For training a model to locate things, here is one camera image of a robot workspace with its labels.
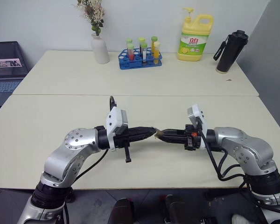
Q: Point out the white rounded shape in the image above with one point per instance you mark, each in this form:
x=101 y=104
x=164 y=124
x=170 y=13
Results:
x=240 y=219

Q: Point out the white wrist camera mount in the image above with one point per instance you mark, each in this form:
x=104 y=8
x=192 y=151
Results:
x=114 y=117
x=197 y=114

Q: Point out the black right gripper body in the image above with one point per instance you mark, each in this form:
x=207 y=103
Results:
x=189 y=137

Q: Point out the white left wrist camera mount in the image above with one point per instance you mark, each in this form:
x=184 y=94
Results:
x=114 y=117

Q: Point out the yellow-capped orange liquid tube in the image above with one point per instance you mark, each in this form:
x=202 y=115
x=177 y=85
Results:
x=156 y=51

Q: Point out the white ceramic vase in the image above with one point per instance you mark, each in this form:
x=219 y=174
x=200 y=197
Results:
x=100 y=50

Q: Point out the green-capped red liquid tube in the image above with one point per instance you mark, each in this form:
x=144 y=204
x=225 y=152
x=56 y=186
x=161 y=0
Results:
x=130 y=52

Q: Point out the dried flower bouquet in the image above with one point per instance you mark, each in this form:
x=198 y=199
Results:
x=93 y=14

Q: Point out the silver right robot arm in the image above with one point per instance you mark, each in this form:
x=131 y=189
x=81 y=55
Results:
x=247 y=149

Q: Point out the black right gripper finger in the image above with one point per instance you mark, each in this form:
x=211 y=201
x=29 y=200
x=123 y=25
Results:
x=175 y=131
x=172 y=139

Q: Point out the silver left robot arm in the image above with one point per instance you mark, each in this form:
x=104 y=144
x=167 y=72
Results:
x=60 y=161

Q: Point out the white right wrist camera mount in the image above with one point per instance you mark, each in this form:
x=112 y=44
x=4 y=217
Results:
x=197 y=114

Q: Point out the green-capped white label tube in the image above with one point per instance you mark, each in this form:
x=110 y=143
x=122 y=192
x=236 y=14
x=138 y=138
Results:
x=144 y=52

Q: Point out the small dark metal object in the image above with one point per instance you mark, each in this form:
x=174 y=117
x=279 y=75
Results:
x=228 y=80

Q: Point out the dark laptop computer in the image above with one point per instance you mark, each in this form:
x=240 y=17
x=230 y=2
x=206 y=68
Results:
x=4 y=67

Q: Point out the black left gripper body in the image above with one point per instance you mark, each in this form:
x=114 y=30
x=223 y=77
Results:
x=121 y=140

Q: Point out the blue test tube rack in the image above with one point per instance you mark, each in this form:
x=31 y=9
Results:
x=140 y=63

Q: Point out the yellow dish soap bottle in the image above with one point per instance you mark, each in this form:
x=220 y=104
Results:
x=192 y=39

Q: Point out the lime-capped clear test tube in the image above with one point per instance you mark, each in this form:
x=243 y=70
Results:
x=141 y=43

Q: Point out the dark rounded shape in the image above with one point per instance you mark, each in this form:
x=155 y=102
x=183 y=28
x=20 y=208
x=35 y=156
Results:
x=121 y=212
x=177 y=210

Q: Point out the green-capped empty test tube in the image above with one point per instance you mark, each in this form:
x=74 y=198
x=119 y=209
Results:
x=129 y=41

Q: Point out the green-capped orange liquid tube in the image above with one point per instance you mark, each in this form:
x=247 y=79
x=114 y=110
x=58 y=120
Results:
x=154 y=39

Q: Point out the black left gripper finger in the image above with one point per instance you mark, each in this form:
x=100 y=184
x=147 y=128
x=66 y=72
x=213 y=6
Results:
x=140 y=137
x=140 y=130

